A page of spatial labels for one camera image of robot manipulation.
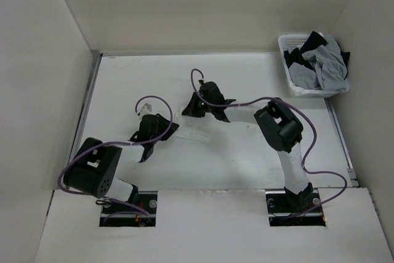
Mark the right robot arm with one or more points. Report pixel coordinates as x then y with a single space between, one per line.
280 127

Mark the black tank top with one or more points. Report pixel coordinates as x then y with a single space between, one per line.
313 42

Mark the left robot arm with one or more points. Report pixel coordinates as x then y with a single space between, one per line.
92 171

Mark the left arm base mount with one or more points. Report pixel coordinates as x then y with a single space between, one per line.
138 213

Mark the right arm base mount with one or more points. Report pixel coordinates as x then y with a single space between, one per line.
282 214

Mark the metal table edge rail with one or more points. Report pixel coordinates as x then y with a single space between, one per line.
94 69

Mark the grey folded tank top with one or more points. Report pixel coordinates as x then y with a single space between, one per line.
303 77

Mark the white plastic laundry basket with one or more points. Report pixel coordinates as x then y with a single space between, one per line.
289 42

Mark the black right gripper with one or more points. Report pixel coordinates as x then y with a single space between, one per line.
191 109

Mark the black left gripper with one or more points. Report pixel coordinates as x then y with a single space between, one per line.
175 126

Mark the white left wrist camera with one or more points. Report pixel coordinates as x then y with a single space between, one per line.
146 109

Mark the white tank top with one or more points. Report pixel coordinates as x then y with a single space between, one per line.
193 129

